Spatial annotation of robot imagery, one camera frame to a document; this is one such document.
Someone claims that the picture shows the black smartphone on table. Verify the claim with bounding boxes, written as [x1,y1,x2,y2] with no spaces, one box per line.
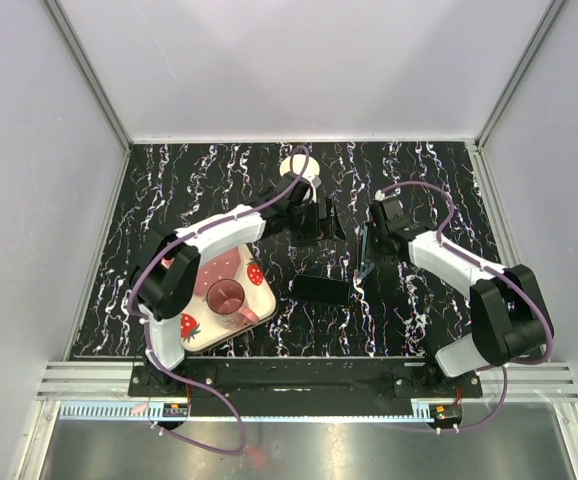
[291,274,350,306]

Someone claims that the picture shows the cream ceramic bowl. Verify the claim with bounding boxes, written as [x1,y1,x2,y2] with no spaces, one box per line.
[279,154,320,181]

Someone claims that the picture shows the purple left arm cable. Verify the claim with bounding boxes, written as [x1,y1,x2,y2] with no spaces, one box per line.
[127,145,315,454]

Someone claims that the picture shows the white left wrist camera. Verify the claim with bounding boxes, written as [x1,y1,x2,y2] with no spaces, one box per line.
[302,173,321,203]

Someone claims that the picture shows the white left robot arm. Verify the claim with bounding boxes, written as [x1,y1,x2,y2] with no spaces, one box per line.
[127,175,346,396]

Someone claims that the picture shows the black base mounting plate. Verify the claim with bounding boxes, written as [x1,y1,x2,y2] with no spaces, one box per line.
[127,355,484,401]

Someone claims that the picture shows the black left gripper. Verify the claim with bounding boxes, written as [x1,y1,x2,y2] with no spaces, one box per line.
[286,197,346,249]

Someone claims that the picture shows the white strawberry tray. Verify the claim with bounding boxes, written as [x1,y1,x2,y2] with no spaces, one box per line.
[180,245,277,353]

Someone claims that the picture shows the pink dotted plate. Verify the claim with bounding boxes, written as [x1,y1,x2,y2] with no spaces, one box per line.
[193,248,241,297]

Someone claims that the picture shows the phone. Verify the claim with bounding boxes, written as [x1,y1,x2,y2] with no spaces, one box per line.
[354,222,374,283]

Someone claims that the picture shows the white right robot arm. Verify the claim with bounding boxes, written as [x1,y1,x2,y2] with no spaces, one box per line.
[359,195,554,397]

